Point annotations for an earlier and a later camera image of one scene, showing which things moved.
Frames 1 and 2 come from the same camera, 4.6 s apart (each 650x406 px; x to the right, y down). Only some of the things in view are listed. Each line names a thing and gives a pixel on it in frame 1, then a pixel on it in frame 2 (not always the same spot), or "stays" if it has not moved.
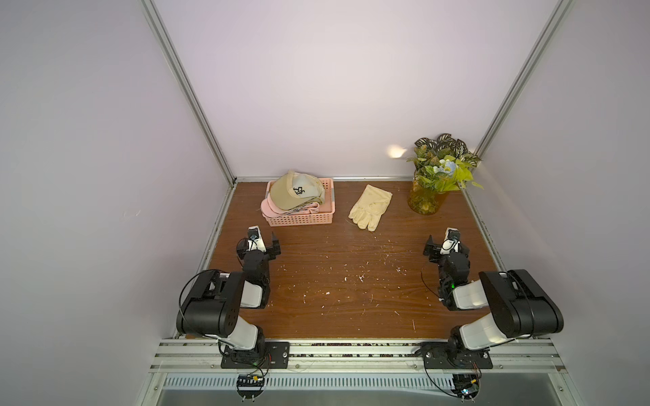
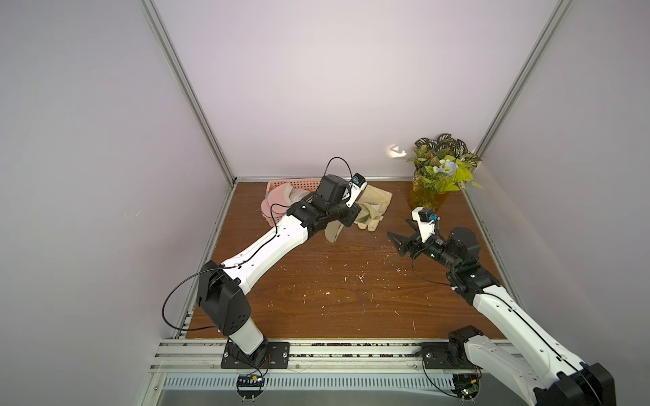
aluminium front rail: (531, 356) stays
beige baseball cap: (294, 189) → (333, 230)
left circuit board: (250, 386) stays
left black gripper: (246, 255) → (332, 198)
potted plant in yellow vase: (442, 166) stays
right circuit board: (466, 386) stays
